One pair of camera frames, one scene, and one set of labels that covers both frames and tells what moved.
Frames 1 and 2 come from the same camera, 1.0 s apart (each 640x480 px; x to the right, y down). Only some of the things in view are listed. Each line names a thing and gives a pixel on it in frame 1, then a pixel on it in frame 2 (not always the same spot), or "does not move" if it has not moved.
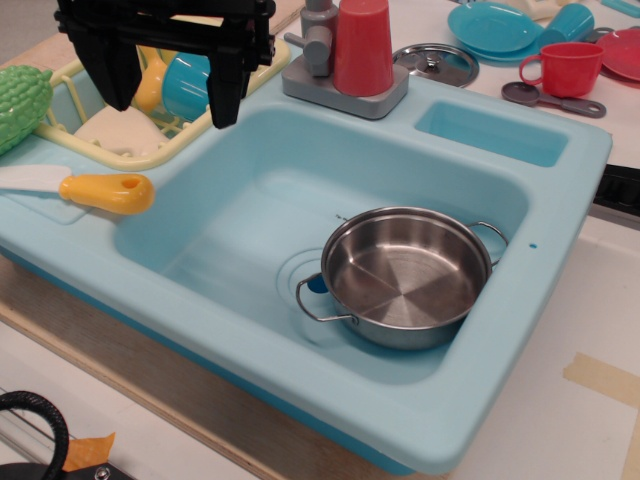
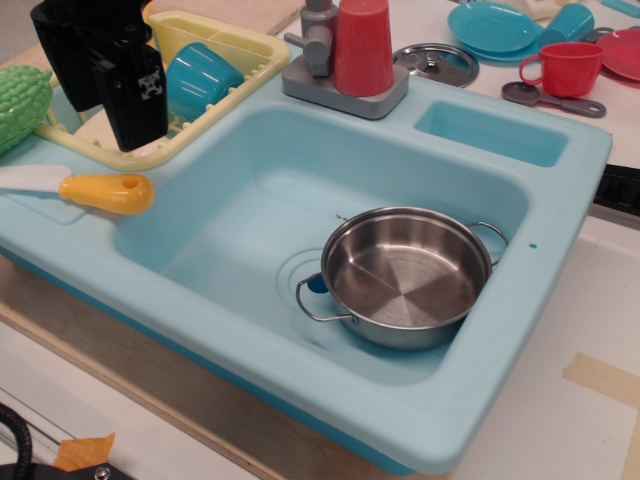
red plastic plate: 621,52 does not move
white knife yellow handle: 105,194 does not move
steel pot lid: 439,62 does not move
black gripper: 245,26 -> 74,34
